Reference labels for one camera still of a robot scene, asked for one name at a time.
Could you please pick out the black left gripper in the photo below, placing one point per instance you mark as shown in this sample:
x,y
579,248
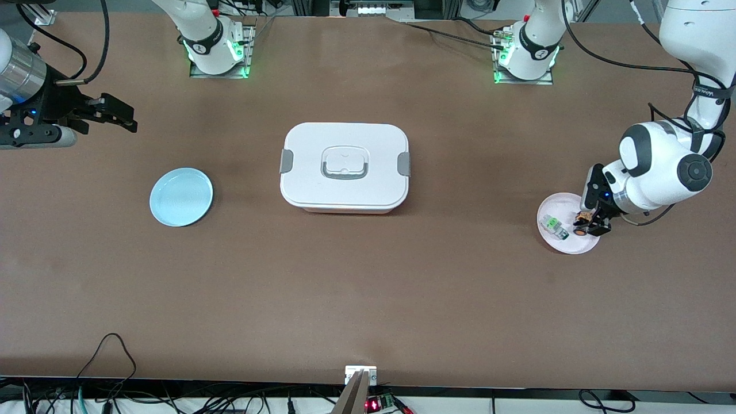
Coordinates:
x,y
601,219

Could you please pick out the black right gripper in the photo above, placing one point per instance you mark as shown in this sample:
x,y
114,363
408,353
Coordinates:
x,y
62,103

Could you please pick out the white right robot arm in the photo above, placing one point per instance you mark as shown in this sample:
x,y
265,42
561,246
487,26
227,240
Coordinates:
x,y
207,46

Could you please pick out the pale pink round plate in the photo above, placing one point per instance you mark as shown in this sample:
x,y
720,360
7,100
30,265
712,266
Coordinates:
x,y
566,244

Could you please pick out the light blue round plate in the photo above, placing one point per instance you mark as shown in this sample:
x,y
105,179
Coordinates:
x,y
181,197

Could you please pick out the white lunch box grey clips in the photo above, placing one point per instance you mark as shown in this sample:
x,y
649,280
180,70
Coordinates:
x,y
345,190

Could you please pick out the red display electronics module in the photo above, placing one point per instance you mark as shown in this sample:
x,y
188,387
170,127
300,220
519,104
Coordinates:
x,y
376,404

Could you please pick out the green push button switch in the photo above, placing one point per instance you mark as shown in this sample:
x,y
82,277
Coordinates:
x,y
555,227

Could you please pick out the aluminium frame corner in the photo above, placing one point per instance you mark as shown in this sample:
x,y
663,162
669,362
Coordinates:
x,y
45,17

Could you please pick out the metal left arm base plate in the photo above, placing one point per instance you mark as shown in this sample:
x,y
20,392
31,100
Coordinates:
x,y
546,80

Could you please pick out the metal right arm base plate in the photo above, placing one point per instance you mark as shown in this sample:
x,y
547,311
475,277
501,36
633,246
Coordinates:
x,y
248,52

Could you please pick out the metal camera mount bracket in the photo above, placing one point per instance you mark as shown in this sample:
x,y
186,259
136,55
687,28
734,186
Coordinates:
x,y
359,376

